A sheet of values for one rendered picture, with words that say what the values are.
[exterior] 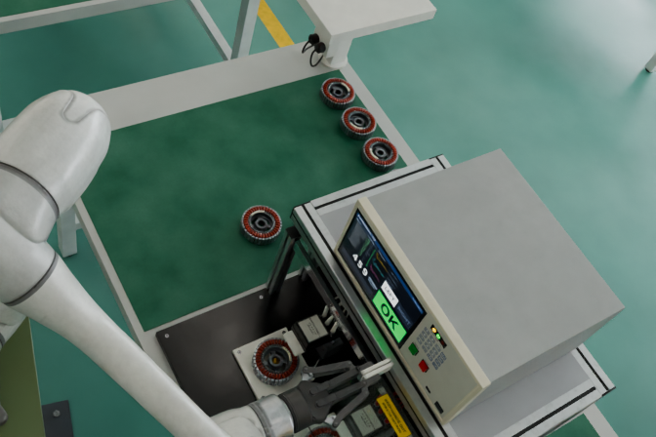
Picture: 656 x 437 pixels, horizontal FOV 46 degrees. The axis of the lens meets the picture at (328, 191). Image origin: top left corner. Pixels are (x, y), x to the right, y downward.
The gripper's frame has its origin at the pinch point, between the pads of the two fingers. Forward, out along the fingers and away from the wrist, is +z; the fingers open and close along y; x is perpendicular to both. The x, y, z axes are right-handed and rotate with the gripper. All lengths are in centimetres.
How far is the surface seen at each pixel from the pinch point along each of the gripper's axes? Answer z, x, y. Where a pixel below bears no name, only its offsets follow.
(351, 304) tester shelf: 6.7, -7.4, -16.4
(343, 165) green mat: 47, -43, -69
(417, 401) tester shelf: 7.7, -6.6, 7.8
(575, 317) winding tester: 36.6, 13.6, 10.7
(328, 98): 54, -40, -92
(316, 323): 5.7, -26.1, -21.6
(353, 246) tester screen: 9.5, 1.9, -25.0
